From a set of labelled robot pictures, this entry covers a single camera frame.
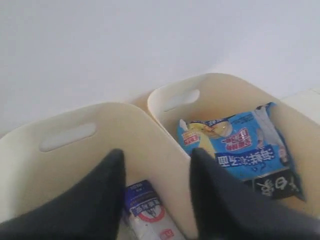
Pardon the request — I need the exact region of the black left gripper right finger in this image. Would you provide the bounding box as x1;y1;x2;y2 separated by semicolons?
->
190;148;320;240

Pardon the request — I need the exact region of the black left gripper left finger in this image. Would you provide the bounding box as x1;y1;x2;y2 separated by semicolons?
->
0;149;125;240

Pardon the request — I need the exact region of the white blue milk carton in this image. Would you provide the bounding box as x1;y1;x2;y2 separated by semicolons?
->
124;180;185;240

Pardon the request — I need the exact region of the blue black noodle packet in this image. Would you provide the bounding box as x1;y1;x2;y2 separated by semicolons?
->
176;102;305;200

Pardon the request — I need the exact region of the middle cream bin square mark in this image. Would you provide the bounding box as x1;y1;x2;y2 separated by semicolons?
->
0;102;198;239

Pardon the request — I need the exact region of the right cream bin circle mark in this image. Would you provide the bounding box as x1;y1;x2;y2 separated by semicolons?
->
146;73;320;217

